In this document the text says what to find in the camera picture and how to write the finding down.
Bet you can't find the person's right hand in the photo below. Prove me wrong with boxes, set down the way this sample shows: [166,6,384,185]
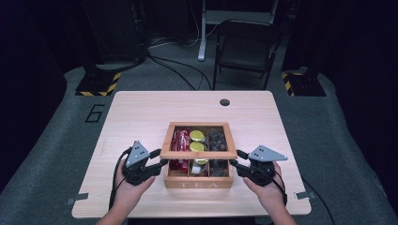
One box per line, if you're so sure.
[243,161,287,210]

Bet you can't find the white floor cables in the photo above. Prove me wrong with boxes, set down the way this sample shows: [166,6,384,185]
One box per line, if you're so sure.
[149,0,220,49]

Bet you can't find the left hand-held gripper black cable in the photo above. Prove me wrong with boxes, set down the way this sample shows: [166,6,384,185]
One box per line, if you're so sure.
[107,146,133,211]

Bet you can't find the person's left hand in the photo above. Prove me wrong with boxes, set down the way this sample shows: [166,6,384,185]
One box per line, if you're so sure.
[113,168,157,209]

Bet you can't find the white metal desk frame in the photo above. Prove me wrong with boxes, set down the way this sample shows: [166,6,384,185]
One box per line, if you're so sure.
[197,0,280,62]

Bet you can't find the pile of dark tea packets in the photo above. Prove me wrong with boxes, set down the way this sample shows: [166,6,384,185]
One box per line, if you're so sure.
[207,128,229,178]

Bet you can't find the bundle of black floor cables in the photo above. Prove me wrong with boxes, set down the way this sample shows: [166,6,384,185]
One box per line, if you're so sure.
[145,51,214,92]

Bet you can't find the black stand with striped base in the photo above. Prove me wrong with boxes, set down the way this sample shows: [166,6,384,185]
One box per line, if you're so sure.
[74,0,122,98]
[280,67,327,98]

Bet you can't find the right hand-held gripper black cable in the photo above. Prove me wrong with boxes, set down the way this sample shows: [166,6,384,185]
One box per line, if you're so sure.
[253,167,288,207]

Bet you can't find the bunch of red tea packets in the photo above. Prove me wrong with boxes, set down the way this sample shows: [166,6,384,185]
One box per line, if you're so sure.
[169,128,191,173]

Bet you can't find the black floor cable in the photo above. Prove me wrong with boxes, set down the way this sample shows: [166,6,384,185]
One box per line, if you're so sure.
[300,177,336,225]

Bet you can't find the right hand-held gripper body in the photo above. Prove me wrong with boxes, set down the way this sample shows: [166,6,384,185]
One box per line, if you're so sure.
[247,144,288,188]

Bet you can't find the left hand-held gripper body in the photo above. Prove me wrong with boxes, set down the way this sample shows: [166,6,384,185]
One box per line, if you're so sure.
[121,140,157,187]

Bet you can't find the wooden tea box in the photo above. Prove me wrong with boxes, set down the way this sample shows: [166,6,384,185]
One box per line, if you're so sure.
[162,124,235,189]

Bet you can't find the hand-held gripper black cable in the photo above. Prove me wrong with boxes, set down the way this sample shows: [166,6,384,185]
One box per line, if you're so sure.
[253,167,288,207]
[107,146,133,211]

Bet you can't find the grey tape piece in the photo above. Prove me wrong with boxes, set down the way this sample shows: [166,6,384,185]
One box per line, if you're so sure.
[66,192,90,206]
[294,190,316,201]

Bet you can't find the black folding chair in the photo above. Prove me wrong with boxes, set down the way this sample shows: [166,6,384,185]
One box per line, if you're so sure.
[212,19,284,91]

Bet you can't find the glass-paned wooden box lid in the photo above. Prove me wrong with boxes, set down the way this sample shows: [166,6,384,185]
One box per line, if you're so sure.
[160,121,238,160]

